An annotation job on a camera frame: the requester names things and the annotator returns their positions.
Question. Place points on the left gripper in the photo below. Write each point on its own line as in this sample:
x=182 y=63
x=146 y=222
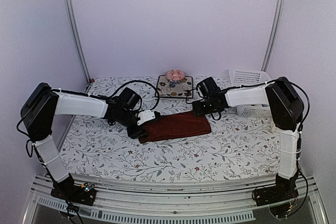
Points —
x=135 y=134

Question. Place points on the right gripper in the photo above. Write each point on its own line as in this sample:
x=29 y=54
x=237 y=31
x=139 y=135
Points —
x=199 y=110

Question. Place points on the white plastic basket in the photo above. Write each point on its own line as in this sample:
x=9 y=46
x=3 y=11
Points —
x=248 y=95

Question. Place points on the dark red towel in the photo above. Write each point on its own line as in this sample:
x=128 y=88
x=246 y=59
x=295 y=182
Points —
x=173 y=126

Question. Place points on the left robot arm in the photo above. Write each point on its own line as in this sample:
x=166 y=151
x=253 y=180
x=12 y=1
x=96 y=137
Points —
x=45 y=103

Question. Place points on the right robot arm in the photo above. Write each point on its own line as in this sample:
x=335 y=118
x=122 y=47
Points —
x=286 y=107

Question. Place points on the red patterned bowl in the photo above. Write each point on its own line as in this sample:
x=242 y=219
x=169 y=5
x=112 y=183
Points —
x=174 y=75

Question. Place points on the floral square trivet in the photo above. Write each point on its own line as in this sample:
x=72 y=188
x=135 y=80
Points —
x=179 y=91

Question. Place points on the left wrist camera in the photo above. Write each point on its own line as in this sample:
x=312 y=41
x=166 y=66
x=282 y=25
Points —
x=146 y=116

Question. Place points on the aluminium front rail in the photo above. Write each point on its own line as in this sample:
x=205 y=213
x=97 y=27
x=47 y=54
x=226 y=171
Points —
x=121 y=201

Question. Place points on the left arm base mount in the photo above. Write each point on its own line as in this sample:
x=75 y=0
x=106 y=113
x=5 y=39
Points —
x=84 y=194

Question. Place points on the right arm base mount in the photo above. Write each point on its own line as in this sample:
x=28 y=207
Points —
x=284 y=189

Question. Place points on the right aluminium post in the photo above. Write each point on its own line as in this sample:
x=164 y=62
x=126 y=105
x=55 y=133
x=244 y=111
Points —
x=273 y=34

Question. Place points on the aluminium post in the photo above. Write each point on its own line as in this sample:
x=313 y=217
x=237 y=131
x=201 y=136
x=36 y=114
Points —
x=76 y=38
x=273 y=34

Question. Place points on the left aluminium post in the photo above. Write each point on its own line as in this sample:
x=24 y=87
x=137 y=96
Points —
x=76 y=38

